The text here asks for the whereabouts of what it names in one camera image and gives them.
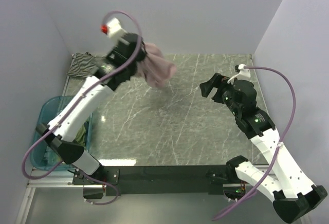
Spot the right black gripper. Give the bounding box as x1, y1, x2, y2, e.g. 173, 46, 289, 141
199, 72, 241, 116

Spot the pink tank top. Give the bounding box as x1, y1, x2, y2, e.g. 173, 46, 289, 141
135, 43, 176, 88

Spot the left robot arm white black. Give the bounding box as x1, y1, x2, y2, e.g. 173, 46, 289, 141
36, 33, 147, 184

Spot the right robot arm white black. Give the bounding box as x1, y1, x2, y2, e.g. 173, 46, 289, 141
199, 73, 328, 223

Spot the striped folded tank top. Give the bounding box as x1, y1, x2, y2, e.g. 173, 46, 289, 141
67, 52, 105, 79

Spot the green tank top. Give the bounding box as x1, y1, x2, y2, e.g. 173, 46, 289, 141
75, 125, 87, 147

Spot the black base beam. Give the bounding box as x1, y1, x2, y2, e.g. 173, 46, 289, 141
72, 165, 232, 197

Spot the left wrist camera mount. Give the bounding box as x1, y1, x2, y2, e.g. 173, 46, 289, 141
100, 18, 127, 40

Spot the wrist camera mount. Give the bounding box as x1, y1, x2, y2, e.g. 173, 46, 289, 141
227, 64, 251, 84
100, 18, 127, 40

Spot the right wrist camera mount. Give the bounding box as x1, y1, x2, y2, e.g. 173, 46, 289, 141
227, 64, 251, 84

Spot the aluminium rail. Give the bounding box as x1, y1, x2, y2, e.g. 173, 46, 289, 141
15, 170, 85, 224

